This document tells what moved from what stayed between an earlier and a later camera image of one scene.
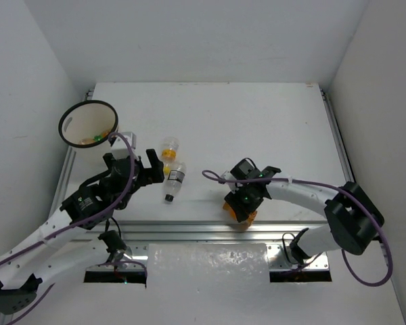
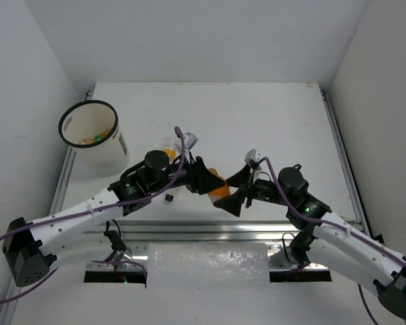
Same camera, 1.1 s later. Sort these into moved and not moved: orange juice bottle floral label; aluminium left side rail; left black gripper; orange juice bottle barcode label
Moved: left black gripper; orange juice bottle barcode label
Not moved: orange juice bottle floral label; aluminium left side rail
